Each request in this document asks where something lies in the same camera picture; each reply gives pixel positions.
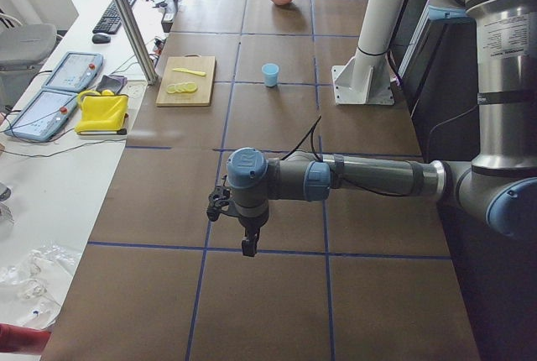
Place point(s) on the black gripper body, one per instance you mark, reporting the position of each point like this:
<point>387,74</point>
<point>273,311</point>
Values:
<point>250,225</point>

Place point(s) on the black keyboard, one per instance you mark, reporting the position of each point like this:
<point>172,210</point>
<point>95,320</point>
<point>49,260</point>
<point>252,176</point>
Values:
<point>110,21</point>

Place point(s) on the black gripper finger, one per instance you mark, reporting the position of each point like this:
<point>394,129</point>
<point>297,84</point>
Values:
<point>247,245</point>
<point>255,242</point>

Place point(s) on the bamboo cutting board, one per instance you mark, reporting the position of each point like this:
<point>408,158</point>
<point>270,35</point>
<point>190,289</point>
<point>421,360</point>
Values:
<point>200,98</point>

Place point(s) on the lower teach pendant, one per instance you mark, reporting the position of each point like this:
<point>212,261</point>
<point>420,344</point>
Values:
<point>43,116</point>

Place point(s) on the yellow plastic knife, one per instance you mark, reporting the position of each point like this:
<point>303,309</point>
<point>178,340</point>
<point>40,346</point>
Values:
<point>189,71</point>

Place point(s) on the grey office chair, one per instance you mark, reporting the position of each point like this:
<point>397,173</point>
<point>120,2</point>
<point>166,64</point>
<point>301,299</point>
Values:
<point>26,45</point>

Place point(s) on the upper teach pendant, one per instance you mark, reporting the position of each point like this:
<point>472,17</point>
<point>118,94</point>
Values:
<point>75,71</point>

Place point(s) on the light blue paper cup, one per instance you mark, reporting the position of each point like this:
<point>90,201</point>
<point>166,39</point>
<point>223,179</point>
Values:
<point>270,74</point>

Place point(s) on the yellow cloth bag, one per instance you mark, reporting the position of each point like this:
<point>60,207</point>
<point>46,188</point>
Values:
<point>102,113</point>

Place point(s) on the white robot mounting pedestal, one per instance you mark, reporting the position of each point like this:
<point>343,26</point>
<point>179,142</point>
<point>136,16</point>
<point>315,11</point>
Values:
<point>364,79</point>

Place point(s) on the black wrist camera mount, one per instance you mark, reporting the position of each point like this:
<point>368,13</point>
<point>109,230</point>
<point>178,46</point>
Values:
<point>220,202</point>

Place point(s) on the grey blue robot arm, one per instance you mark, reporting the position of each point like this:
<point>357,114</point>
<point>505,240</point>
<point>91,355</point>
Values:
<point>497,187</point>

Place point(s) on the black computer mouse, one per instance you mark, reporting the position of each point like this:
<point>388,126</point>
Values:
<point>101,38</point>

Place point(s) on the clear plastic bag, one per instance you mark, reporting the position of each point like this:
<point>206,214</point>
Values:
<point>34,289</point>

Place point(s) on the teach pendant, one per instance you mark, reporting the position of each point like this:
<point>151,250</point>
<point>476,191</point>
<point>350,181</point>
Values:
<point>75,71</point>
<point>43,116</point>

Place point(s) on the lemon slice top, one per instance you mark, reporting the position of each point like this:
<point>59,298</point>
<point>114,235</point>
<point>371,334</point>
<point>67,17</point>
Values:
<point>190,87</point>

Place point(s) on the grey folded cloth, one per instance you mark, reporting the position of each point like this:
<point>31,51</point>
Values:
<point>112,83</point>

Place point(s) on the aluminium frame post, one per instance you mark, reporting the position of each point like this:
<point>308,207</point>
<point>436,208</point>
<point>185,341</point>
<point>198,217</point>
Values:
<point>136,41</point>

